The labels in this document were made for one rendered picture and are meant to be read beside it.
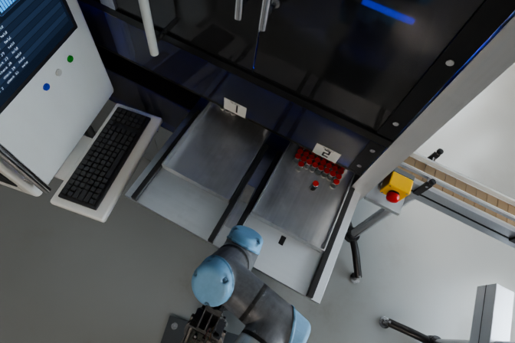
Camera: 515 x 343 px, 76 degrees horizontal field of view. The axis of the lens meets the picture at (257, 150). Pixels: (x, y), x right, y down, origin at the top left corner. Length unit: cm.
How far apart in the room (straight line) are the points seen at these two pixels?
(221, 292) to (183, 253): 140
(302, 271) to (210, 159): 48
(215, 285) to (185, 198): 57
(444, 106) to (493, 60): 14
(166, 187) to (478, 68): 91
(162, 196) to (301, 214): 47
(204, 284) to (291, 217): 58
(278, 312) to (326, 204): 63
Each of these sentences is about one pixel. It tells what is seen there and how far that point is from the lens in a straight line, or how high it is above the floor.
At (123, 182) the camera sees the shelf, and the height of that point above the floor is 80.
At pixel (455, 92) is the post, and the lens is 81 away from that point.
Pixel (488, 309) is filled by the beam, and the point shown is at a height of 52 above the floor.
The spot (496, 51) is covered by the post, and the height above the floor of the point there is 156.
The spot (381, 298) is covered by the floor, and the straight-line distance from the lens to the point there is 216.
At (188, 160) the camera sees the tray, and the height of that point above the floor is 88.
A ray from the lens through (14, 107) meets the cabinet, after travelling 111.
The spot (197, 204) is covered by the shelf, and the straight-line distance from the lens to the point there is 113.
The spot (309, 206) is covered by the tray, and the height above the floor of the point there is 88.
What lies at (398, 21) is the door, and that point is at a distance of 74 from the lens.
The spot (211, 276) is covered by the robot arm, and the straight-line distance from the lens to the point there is 60.
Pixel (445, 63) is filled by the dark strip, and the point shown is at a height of 150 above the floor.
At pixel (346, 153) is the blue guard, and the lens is 107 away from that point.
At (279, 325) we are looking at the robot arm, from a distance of 62.
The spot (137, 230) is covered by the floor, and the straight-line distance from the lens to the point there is 206.
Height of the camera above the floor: 194
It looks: 61 degrees down
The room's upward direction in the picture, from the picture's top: 14 degrees clockwise
